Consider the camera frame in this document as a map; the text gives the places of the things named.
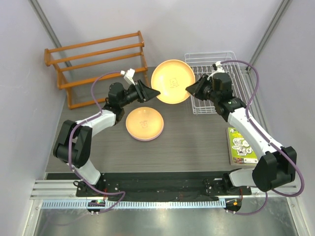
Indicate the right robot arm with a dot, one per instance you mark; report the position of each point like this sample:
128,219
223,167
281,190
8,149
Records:
276,164

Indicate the orange wooden rack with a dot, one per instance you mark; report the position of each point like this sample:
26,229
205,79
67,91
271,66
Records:
63,83

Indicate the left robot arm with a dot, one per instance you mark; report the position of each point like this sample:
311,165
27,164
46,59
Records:
73,144

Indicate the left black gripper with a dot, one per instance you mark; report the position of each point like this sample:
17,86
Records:
144,93

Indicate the yellow plate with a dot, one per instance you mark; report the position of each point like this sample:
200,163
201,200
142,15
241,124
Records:
144,118

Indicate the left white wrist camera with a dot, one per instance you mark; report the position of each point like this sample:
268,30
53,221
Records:
128,76

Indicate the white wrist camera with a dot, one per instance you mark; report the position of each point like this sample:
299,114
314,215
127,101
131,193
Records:
216,68
128,76

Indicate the white wire dish rack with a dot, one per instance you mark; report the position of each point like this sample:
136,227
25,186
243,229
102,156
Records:
202,63

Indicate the pink plate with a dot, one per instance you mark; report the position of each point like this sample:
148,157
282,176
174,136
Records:
145,135

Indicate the orange plate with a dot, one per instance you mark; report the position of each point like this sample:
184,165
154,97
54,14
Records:
171,78

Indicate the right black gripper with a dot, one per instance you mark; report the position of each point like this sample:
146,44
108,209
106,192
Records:
196,89

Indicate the green comic book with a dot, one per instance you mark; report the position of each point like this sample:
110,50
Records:
240,152

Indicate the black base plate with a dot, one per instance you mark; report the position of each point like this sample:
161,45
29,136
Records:
162,187

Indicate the slotted cable duct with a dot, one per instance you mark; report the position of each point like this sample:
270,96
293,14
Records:
98,204

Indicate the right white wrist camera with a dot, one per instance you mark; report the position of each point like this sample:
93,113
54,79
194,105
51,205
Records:
216,68

